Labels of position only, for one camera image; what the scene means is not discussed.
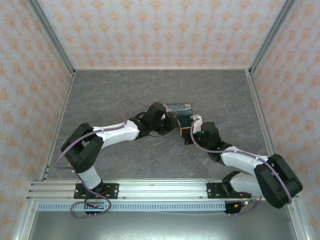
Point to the starry night print box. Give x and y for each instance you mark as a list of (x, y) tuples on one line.
[(182, 111)]

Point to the small electronics board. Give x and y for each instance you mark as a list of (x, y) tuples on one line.
[(243, 203), (96, 205)]

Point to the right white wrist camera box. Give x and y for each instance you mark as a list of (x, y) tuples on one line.
[(197, 118)]

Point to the aluminium mounting rail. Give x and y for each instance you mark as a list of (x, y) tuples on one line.
[(162, 190)]

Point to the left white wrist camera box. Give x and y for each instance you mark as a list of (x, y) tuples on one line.
[(163, 116)]

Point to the aluminium table side rail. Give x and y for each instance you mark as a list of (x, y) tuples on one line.
[(257, 105), (65, 105)]

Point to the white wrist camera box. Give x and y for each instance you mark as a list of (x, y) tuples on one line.
[(163, 116), (197, 118)]

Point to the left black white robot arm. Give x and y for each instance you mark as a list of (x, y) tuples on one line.
[(115, 133)]

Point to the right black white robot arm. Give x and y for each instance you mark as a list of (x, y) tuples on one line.
[(275, 180)]

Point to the grey metal shelf panel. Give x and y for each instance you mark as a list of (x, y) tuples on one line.
[(162, 226)]

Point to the aluminium frame post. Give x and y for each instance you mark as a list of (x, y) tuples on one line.
[(270, 37), (53, 40)]

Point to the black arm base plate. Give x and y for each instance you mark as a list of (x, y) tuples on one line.
[(215, 190), (111, 190)]

